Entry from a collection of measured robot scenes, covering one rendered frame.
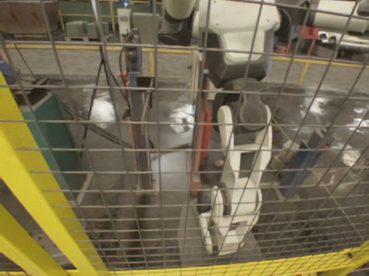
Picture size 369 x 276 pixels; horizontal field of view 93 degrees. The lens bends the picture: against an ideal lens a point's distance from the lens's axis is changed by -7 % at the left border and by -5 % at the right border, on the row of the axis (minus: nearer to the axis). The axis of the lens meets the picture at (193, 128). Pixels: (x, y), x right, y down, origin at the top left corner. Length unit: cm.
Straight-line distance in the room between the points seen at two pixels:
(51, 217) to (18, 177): 12
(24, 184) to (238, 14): 69
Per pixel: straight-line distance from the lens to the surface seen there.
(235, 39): 67
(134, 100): 110
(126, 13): 621
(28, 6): 809
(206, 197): 119
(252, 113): 64
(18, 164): 39
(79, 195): 173
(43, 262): 82
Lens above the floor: 131
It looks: 35 degrees down
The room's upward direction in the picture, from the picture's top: 6 degrees clockwise
